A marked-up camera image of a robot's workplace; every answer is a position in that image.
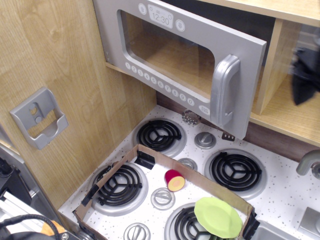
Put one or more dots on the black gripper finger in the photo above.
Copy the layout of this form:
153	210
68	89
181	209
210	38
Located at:
303	88

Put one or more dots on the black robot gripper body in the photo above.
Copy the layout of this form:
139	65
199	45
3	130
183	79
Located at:
307	64

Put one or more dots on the grey toy microwave door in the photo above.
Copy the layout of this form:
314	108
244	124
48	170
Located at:
204	56

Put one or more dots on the grey toy faucet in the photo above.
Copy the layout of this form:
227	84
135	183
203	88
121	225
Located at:
310	161

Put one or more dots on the hanging metal spatula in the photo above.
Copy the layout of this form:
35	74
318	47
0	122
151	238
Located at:
228	137

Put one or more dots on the back right black burner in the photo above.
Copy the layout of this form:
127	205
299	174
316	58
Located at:
234	169

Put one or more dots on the black burner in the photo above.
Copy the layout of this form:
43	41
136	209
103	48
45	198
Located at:
122	188
185	226
159	135
234	169

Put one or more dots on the grey stove knob back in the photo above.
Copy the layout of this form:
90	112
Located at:
205	140

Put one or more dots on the grey stove knob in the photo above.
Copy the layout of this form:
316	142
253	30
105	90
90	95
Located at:
205	140
137	231
162	199
189	163

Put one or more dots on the hanging metal strainer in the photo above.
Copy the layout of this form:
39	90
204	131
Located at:
190	118

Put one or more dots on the grey toy sink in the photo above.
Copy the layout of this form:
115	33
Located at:
304	226

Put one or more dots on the grey stove knob middle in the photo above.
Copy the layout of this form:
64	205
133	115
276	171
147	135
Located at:
189	163

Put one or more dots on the back left black burner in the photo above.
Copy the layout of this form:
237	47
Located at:
159	135

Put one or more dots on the green toy plate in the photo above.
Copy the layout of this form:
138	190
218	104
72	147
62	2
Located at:
218	217

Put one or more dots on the red yellow toy fruit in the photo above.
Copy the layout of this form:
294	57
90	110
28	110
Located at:
174	180

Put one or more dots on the grey stove knob center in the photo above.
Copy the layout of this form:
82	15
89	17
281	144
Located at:
162	199

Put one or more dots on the front right black burner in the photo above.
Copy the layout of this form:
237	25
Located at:
185	226

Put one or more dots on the front left black burner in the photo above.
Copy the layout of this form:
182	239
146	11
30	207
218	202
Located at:
122	188

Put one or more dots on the grey stove knob front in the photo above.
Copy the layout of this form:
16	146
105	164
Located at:
137	231

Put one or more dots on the orange object bottom left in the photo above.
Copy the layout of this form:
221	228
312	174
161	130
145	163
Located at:
47	230

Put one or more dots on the brown cardboard box frame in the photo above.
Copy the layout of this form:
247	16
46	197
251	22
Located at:
149	196

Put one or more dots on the grey wall phone holder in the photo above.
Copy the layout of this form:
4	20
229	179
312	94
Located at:
32	111

